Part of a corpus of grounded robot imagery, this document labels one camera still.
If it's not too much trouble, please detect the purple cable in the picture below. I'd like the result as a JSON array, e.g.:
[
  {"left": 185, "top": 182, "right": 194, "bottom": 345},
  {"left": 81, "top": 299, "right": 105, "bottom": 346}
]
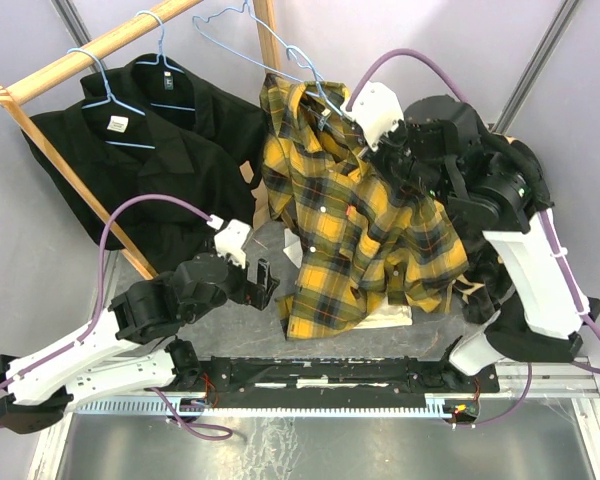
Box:
[
  {"left": 344, "top": 48, "right": 600, "bottom": 429},
  {"left": 0, "top": 194, "right": 216, "bottom": 431}
]

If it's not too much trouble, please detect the cream folded cloth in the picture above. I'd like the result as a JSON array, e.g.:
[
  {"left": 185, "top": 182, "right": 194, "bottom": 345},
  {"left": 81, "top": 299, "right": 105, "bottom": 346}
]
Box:
[{"left": 355, "top": 297, "right": 413, "bottom": 330}]

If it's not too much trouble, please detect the rear black shirt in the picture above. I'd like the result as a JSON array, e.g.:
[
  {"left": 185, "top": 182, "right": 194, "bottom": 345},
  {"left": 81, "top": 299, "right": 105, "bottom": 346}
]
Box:
[{"left": 80, "top": 54, "right": 268, "bottom": 189}]

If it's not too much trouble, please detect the black shirt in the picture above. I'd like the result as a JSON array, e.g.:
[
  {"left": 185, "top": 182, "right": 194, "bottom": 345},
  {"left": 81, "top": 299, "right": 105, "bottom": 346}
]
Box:
[
  {"left": 80, "top": 54, "right": 268, "bottom": 189},
  {"left": 31, "top": 104, "right": 255, "bottom": 272}
]

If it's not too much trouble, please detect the front black shirt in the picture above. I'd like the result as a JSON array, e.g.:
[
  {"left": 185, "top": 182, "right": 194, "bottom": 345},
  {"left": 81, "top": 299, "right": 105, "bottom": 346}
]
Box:
[{"left": 31, "top": 104, "right": 255, "bottom": 272}]

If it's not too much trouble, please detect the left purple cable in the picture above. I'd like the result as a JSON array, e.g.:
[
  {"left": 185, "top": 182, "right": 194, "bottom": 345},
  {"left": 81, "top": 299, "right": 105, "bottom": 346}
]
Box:
[{"left": 0, "top": 194, "right": 216, "bottom": 431}]

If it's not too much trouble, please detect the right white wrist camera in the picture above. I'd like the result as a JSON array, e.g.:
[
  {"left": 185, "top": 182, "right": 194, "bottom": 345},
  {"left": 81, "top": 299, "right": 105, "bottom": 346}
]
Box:
[{"left": 340, "top": 81, "right": 404, "bottom": 152}]

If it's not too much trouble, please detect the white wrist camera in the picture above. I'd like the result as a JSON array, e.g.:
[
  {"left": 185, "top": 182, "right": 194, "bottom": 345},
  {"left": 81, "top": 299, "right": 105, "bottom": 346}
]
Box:
[
  {"left": 340, "top": 81, "right": 404, "bottom": 152},
  {"left": 207, "top": 215, "right": 253, "bottom": 269}
]

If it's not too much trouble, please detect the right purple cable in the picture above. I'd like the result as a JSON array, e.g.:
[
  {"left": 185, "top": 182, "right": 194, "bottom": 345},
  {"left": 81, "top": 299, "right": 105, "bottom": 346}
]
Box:
[{"left": 344, "top": 48, "right": 600, "bottom": 429}]

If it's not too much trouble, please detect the wooden clothes rack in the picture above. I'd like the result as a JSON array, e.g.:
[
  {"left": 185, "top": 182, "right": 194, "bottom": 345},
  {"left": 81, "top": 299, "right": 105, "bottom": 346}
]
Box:
[{"left": 0, "top": 1, "right": 280, "bottom": 279}]

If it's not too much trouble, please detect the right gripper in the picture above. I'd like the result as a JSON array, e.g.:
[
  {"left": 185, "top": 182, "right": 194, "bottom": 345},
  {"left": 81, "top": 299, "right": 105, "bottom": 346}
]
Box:
[{"left": 360, "top": 111, "right": 454, "bottom": 206}]

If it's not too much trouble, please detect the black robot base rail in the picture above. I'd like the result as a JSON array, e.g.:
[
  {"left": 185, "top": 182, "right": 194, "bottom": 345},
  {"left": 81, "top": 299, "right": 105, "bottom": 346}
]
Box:
[{"left": 179, "top": 354, "right": 501, "bottom": 409}]

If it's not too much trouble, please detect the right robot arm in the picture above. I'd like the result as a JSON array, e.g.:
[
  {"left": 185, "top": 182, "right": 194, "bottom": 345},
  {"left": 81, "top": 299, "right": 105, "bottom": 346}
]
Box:
[{"left": 351, "top": 92, "right": 600, "bottom": 391}]

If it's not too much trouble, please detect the yellow plaid shirt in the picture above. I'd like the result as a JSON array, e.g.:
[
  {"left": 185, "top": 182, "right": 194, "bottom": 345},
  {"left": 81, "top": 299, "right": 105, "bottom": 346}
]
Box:
[{"left": 259, "top": 74, "right": 468, "bottom": 340}]

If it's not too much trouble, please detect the white shirt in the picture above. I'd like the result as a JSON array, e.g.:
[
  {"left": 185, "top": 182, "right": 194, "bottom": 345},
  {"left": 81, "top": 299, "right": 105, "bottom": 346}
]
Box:
[{"left": 283, "top": 228, "right": 303, "bottom": 268}]

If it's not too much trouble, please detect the blue hanger rear shirt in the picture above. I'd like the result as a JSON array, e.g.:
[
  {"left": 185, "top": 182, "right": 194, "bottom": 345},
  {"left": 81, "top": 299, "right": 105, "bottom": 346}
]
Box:
[{"left": 134, "top": 10, "right": 196, "bottom": 113}]

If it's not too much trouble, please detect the blue hanger front shirt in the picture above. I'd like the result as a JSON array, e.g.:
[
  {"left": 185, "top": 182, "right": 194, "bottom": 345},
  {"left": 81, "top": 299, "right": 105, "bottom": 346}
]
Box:
[{"left": 67, "top": 47, "right": 155, "bottom": 150}]

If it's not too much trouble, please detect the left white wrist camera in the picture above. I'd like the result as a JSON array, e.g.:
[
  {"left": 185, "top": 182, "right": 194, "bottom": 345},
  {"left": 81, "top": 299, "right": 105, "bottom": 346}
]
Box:
[{"left": 207, "top": 215, "right": 253, "bottom": 269}]

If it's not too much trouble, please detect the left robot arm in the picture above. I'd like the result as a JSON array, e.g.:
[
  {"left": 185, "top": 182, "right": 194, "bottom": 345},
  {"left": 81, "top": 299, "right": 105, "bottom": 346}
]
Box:
[{"left": 0, "top": 253, "right": 279, "bottom": 434}]

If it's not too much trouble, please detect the empty blue wire hanger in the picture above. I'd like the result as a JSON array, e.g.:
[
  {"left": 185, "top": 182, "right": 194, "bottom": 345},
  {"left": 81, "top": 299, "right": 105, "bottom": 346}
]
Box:
[{"left": 190, "top": 1, "right": 315, "bottom": 83}]

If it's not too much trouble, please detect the black floral blanket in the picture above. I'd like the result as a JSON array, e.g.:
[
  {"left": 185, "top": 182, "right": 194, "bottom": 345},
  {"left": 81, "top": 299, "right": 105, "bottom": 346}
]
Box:
[{"left": 445, "top": 131, "right": 553, "bottom": 324}]

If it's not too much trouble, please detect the white cable duct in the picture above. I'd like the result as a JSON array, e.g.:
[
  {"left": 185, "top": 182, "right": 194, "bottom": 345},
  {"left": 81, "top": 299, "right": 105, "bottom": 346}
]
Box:
[{"left": 76, "top": 394, "right": 451, "bottom": 420}]

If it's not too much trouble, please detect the blue hanger shirt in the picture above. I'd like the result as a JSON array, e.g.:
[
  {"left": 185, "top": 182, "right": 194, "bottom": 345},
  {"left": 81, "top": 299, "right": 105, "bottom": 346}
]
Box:
[
  {"left": 134, "top": 10, "right": 196, "bottom": 113},
  {"left": 67, "top": 47, "right": 155, "bottom": 150}
]

